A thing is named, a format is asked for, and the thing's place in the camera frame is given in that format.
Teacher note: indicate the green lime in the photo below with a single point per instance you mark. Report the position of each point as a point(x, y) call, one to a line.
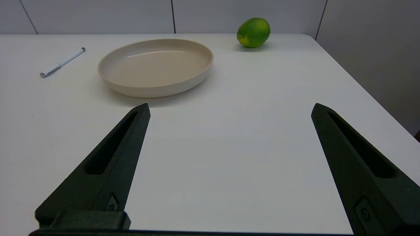
point(253, 32)

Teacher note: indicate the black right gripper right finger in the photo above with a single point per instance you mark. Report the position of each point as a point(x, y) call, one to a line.
point(367, 193)

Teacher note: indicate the beige round plate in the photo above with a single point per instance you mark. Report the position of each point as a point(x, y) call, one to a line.
point(156, 68)

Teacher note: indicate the white pen with blue print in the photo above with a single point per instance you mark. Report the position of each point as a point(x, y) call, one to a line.
point(62, 62)

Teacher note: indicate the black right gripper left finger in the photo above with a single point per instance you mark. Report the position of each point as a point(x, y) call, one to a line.
point(108, 170)

